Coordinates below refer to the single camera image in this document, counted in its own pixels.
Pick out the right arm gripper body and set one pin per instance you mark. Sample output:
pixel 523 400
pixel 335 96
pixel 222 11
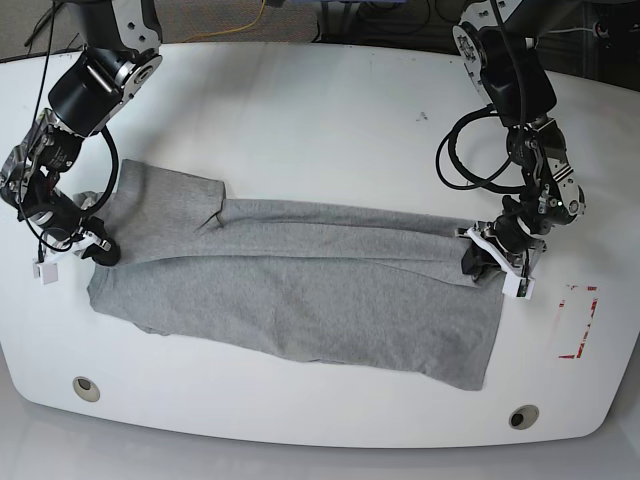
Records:
pixel 61 220

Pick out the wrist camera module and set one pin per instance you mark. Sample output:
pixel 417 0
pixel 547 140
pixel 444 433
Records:
pixel 46 273
pixel 518 287

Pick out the grey t-shirt with black lettering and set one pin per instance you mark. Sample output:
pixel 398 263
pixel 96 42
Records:
pixel 306 282

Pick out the right table cable grommet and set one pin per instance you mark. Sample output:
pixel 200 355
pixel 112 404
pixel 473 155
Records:
pixel 524 417

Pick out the left table cable grommet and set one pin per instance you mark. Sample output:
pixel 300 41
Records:
pixel 86 389

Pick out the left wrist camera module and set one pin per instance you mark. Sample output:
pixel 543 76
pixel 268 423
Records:
pixel 518 287

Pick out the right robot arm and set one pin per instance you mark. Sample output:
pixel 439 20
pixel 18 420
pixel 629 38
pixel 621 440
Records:
pixel 120 52

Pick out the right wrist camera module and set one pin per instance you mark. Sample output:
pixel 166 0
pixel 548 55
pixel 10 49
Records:
pixel 46 273

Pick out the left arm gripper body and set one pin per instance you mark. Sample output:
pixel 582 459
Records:
pixel 520 263

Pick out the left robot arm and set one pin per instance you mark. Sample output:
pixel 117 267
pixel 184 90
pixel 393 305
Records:
pixel 498 41

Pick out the red tape rectangle marking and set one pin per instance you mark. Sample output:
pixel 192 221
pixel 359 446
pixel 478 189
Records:
pixel 575 315

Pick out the table cable grommet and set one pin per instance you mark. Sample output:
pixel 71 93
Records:
pixel 86 389
pixel 524 417

